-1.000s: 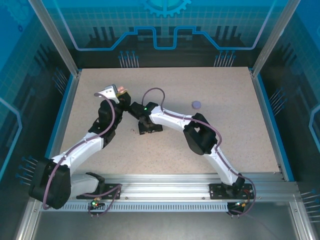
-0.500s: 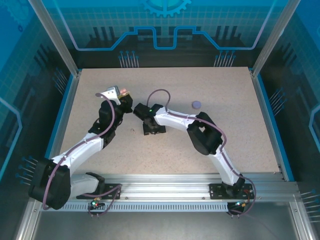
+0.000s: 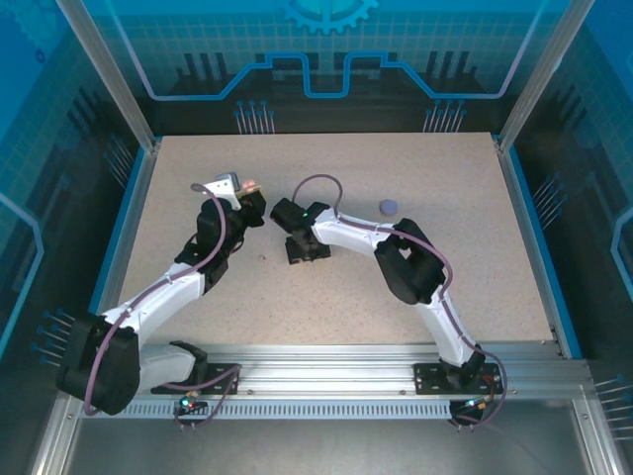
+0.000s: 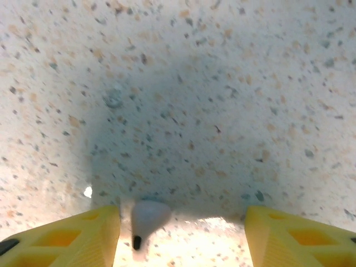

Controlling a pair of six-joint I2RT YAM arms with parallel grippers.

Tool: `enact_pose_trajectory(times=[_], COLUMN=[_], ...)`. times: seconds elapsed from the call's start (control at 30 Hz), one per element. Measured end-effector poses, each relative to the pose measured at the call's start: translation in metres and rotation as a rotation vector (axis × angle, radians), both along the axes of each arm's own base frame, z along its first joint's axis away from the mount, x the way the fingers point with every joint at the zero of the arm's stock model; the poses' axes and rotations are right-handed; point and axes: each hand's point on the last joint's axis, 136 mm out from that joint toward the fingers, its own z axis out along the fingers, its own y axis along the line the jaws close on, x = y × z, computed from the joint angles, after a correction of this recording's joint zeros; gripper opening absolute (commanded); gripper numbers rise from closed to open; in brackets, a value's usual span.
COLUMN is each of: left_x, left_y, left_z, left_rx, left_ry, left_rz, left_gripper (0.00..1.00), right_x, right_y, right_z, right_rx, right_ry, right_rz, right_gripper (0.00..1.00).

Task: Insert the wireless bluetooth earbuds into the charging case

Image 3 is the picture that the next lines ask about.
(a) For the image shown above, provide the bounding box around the blue table side trim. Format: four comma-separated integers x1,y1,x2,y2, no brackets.
81,145,150,323
506,147,586,360

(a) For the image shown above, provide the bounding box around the small connector with LED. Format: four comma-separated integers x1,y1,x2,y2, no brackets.
172,390,209,416
452,395,496,420

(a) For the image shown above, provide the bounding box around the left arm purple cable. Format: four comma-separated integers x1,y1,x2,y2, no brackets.
83,182,243,431

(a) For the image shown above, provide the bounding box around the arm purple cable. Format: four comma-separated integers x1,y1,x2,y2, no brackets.
83,182,243,431
293,173,508,431

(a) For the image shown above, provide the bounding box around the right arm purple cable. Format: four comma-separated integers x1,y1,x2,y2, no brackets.
293,173,508,431

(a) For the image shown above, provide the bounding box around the aluminium table side rail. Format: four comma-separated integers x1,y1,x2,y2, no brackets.
493,133,568,360
96,138,163,323

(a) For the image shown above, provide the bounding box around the aluminium mounting rail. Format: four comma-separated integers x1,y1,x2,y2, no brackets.
63,340,594,403

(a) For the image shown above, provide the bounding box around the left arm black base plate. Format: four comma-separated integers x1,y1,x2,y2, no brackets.
150,362,243,396

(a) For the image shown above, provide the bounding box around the slotted aluminium cable duct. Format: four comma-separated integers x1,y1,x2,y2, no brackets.
78,399,503,422

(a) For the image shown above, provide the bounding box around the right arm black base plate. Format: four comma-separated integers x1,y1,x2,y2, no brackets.
413,362,500,396

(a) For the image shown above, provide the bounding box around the aluminium frame post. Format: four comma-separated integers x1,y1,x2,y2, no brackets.
54,0,162,152
497,0,594,152

